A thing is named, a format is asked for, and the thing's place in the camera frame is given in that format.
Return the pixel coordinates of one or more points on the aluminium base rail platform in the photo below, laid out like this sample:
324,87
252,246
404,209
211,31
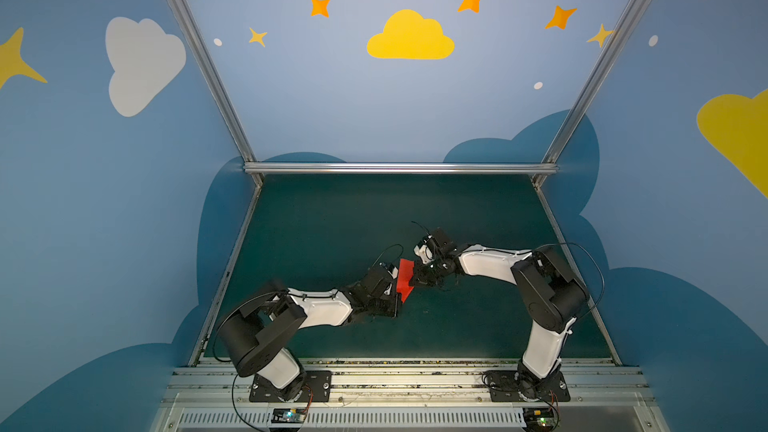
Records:
411,395

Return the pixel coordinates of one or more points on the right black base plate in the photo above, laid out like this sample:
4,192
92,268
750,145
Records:
517,386

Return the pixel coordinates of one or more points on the right aluminium frame post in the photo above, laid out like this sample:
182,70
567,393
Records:
627,22

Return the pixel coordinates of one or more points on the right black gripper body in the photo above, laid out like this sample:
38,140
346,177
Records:
429,270

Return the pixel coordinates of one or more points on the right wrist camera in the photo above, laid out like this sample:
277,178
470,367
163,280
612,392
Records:
435,245

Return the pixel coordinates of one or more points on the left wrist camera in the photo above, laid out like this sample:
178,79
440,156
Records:
381,276

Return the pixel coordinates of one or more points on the red square paper sheet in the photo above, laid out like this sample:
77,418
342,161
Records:
405,275

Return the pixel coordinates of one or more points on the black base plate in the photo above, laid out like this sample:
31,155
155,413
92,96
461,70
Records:
307,386
517,386

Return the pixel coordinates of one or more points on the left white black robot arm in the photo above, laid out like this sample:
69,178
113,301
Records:
256,333

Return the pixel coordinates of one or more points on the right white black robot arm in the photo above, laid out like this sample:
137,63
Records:
552,294

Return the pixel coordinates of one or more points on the green circuit board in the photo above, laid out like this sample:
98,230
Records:
286,416
539,420

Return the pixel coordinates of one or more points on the left green circuit board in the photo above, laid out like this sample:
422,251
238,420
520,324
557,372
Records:
286,416

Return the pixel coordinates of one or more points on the aluminium frame horizontal bar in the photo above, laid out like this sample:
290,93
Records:
399,168

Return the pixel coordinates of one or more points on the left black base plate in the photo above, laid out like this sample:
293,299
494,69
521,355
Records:
307,386

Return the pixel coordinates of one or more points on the left aluminium frame post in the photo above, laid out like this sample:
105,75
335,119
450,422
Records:
203,58

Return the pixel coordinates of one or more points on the aluminium frame post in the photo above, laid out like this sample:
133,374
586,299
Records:
203,58
627,22

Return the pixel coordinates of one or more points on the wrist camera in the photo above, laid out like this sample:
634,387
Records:
435,245
381,276

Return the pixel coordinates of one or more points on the right green circuit board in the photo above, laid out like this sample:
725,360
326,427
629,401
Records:
539,420

